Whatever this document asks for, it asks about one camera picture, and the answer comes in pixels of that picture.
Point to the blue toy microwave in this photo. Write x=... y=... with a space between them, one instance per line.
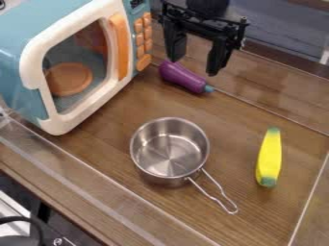
x=101 y=33

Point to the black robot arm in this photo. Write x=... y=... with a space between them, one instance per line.
x=207 y=19

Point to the silver pot with wire handle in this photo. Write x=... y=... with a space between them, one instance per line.
x=170 y=150

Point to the purple toy eggplant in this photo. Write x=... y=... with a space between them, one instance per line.
x=176 y=74

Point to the yellow toy banana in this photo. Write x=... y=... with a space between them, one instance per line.
x=269 y=159

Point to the orange microwave turntable plate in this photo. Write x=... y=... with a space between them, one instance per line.
x=69 y=78

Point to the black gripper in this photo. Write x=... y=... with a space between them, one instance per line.
x=207 y=18

